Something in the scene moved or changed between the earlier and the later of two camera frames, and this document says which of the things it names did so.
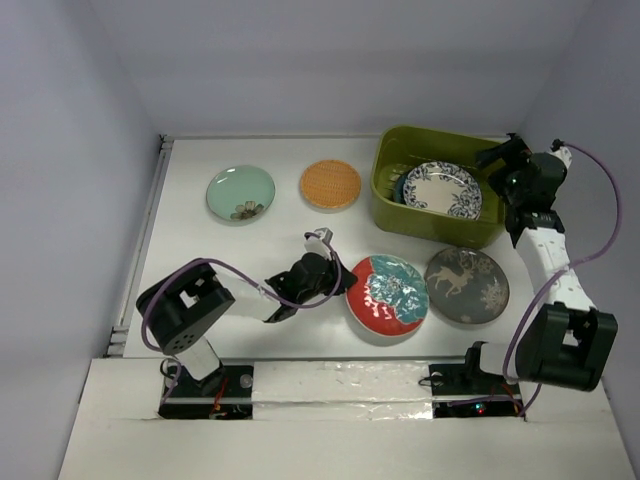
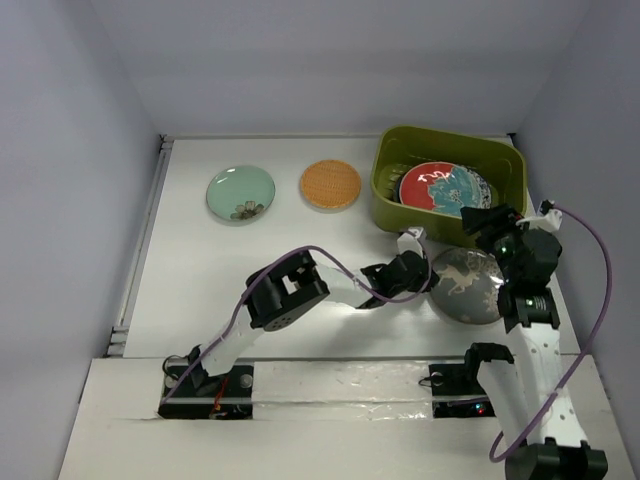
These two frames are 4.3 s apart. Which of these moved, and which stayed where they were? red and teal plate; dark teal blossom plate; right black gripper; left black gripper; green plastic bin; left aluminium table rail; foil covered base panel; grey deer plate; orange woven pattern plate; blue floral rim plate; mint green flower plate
Moved: blue floral rim plate; right black gripper; left black gripper; red and teal plate
Stayed: left aluminium table rail; foil covered base panel; green plastic bin; mint green flower plate; dark teal blossom plate; orange woven pattern plate; grey deer plate
